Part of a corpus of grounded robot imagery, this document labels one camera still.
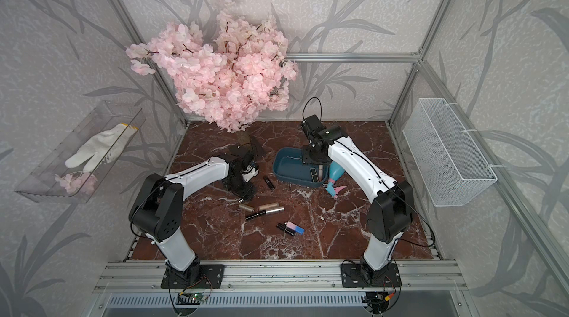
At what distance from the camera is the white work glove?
0.64 m

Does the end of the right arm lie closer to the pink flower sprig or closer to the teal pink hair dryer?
the teal pink hair dryer

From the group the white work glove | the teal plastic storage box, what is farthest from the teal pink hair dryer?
the white work glove

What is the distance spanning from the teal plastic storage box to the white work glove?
0.54 metres

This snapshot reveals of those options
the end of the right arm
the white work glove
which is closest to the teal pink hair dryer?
the end of the right arm

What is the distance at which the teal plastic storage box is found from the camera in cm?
97
